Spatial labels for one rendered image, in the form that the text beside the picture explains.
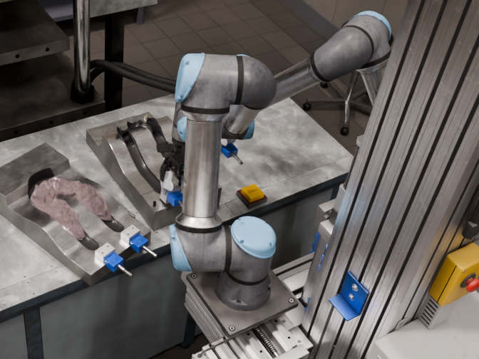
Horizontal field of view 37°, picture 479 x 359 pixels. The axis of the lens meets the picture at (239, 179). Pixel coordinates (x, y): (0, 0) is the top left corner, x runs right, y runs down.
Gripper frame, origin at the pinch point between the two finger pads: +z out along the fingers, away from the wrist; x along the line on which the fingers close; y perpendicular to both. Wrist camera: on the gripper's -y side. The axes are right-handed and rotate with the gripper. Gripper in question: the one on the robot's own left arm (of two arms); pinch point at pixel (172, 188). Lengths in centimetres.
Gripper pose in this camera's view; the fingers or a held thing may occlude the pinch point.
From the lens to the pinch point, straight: 232.1
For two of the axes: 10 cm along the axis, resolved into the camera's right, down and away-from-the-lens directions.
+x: 8.0, -1.9, 5.8
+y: 5.8, 5.0, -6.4
